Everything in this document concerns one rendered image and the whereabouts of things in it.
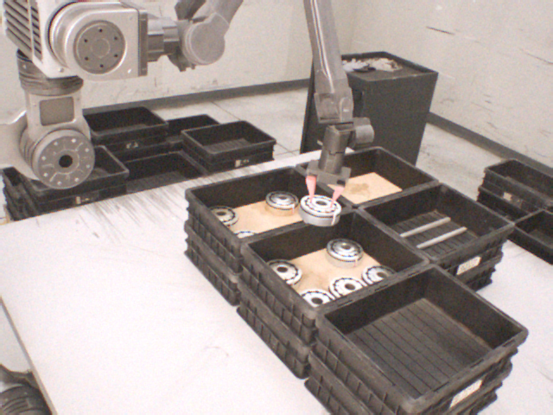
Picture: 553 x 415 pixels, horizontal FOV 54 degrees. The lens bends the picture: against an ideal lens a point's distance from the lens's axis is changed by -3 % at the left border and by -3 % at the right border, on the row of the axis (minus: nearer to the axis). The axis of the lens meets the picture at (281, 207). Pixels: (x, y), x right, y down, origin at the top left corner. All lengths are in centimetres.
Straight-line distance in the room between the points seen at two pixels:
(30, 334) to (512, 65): 412
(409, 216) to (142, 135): 155
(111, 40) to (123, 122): 216
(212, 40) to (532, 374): 116
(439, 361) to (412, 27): 432
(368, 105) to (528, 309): 156
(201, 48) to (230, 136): 197
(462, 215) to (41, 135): 127
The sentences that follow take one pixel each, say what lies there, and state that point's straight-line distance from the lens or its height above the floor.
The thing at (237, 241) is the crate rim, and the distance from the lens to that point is 140.
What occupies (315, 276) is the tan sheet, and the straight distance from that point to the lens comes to 148.
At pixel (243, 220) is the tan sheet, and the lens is 167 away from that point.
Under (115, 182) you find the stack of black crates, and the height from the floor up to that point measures 55.
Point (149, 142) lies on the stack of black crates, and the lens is 292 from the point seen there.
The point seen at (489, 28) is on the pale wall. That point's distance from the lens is 491.
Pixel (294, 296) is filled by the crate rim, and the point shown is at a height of 93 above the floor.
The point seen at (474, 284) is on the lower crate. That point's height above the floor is 74.
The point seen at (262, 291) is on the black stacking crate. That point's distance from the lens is 138.
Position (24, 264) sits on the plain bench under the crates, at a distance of 174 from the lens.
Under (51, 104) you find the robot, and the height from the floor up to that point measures 126.
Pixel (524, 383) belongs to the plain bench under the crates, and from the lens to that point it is 158.
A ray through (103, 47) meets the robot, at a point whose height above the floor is 145.
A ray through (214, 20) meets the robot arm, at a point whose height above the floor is 149.
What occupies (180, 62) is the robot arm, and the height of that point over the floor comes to 140.
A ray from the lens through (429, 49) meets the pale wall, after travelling 526.
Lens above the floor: 171
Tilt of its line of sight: 30 degrees down
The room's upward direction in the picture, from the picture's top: 8 degrees clockwise
